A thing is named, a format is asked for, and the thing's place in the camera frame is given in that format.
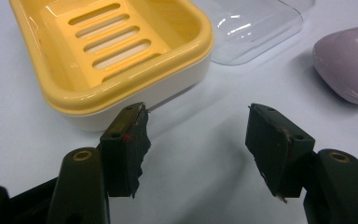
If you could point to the purple soap bar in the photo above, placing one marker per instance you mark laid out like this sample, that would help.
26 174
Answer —
349 63

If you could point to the yellow soap dish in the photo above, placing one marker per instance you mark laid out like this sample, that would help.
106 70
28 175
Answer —
112 59

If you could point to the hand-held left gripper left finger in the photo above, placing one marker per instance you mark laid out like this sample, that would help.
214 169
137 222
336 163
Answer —
121 155

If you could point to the clear plastic soap dish lid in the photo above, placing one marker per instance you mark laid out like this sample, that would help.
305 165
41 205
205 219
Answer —
254 28

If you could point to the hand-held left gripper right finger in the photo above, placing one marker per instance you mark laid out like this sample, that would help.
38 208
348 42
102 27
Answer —
279 149

